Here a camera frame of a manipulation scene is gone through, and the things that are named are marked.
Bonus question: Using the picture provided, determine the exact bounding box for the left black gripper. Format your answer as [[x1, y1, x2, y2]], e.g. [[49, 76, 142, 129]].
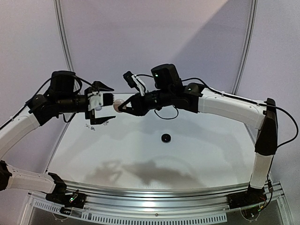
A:
[[57, 80, 113, 124]]

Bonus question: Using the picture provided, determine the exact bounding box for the pink earbud charging case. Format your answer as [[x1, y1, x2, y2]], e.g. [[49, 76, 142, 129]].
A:
[[113, 99, 124, 113]]

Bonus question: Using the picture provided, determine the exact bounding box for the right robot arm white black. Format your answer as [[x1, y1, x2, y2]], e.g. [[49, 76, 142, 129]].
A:
[[113, 64, 278, 204]]

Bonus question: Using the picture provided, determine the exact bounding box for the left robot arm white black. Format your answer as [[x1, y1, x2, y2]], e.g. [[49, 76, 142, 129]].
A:
[[0, 71, 114, 203]]

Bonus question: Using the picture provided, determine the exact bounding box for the purple earbud charging case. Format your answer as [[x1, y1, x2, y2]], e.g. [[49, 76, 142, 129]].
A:
[[95, 106, 102, 111]]

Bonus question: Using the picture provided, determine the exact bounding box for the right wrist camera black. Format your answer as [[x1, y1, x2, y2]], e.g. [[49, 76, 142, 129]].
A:
[[123, 71, 137, 88]]

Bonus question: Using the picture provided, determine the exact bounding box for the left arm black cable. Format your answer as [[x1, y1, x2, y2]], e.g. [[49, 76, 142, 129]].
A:
[[23, 75, 94, 124]]

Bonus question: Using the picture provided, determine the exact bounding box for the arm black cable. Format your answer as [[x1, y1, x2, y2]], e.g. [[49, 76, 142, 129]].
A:
[[135, 74, 300, 148], [23, 75, 94, 124]]

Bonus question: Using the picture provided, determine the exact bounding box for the left aluminium frame post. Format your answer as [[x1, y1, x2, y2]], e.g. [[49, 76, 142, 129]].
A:
[[53, 0, 74, 71]]

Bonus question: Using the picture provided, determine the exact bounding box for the aluminium frame post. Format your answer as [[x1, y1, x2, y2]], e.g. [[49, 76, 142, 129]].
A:
[[53, 0, 74, 71], [231, 0, 258, 94]]

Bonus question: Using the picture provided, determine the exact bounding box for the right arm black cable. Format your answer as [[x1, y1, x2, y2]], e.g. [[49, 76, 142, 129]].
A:
[[135, 74, 300, 148]]

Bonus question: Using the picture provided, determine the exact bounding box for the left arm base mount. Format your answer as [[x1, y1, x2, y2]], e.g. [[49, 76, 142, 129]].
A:
[[45, 189, 87, 215]]

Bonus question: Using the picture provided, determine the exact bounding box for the aluminium front rail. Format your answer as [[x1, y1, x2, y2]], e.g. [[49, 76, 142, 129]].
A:
[[22, 182, 293, 225]]

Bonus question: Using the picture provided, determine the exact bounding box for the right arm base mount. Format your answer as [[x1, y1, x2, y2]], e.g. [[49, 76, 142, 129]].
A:
[[226, 187, 267, 209]]

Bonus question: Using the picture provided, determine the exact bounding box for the right aluminium frame post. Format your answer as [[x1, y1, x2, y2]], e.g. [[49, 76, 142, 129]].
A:
[[231, 0, 258, 94]]

